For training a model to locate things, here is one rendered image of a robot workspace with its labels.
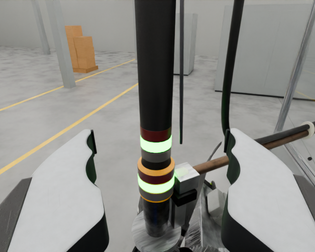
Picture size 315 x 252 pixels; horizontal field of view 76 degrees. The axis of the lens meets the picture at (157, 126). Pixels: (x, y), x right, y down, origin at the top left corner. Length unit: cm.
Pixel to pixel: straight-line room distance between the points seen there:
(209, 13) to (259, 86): 723
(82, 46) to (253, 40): 562
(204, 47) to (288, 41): 721
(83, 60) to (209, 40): 701
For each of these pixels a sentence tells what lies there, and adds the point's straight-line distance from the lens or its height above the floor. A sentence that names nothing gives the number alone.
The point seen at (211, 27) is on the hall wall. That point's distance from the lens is 1229.
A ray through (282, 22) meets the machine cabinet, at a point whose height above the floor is 170.
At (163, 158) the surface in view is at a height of 160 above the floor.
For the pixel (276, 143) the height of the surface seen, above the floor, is 155.
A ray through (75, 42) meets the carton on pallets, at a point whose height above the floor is 106.
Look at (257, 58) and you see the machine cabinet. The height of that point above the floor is 92.
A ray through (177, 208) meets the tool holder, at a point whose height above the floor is 151.
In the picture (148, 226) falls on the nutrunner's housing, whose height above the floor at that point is 148.
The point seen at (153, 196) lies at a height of 155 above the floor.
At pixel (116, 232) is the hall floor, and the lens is 214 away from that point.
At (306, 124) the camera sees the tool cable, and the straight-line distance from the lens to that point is 44.
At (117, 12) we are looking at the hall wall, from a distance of 1394.
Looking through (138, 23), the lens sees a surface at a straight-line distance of 18.
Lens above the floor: 172
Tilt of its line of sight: 27 degrees down
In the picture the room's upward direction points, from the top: straight up
